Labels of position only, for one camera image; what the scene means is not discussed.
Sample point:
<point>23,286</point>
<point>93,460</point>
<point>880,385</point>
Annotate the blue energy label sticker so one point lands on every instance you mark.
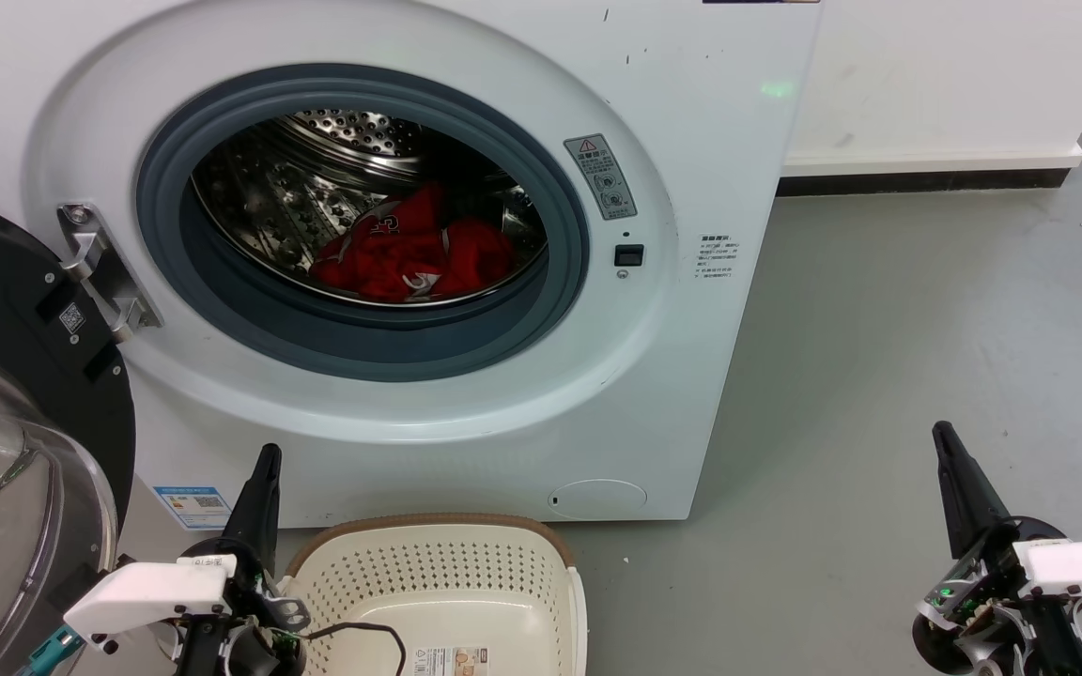
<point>192,507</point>

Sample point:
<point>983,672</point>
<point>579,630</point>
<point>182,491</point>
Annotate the stainless steel washing machine drum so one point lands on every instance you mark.
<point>259,197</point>

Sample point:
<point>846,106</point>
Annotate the grey warning sticker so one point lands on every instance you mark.
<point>600,176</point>

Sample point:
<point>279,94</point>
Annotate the white text sticker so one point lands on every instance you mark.
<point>718,257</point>

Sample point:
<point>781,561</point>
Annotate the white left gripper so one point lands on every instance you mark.
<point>151,591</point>

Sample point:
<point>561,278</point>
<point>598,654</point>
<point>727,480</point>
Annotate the white QR code sticker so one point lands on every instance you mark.
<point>72,317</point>

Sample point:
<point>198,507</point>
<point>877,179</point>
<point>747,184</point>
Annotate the round white filter cover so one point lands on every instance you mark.
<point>597,499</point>

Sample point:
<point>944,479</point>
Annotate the red and white garment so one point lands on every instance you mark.
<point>381,253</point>

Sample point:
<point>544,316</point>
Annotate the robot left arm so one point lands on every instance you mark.
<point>222,657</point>

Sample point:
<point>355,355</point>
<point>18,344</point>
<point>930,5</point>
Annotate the white front-load washing machine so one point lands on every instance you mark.
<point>672,376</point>

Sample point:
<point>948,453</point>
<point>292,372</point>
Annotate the grey rubber door gasket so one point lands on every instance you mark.
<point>250,329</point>

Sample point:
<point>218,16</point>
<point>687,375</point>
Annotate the black wall baseboard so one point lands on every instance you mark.
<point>926,181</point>

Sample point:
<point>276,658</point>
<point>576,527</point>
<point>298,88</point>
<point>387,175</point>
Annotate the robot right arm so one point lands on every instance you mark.
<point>1058,650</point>

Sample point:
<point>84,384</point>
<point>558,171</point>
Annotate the cream perforated laundry basket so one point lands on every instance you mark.
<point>447,582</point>

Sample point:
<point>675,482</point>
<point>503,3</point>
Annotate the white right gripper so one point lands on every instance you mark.
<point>1081,568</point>

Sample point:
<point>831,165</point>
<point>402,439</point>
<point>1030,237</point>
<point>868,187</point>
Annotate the black door latch socket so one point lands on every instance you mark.
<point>629,255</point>

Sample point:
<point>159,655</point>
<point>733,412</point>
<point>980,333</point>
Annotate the silver metal door hinge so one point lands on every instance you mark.
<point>104,277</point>

